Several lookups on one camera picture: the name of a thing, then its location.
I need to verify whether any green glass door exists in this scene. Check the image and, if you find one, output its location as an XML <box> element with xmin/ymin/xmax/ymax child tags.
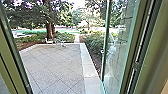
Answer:
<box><xmin>99</xmin><ymin>0</ymin><xmax>158</xmax><ymax>94</ymax></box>
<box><xmin>0</xmin><ymin>3</ymin><xmax>34</xmax><ymax>94</ymax></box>

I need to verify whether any small metal garden table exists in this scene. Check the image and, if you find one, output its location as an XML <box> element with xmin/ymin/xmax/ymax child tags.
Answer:
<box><xmin>54</xmin><ymin>38</ymin><xmax>67</xmax><ymax>49</ymax></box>

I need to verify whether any small white garden bench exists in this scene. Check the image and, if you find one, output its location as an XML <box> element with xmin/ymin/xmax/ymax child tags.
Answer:
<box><xmin>44</xmin><ymin>37</ymin><xmax>55</xmax><ymax>45</ymax></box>

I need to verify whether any large garden tree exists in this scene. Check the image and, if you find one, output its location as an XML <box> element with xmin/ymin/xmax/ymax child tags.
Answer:
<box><xmin>3</xmin><ymin>0</ymin><xmax>73</xmax><ymax>41</ymax></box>

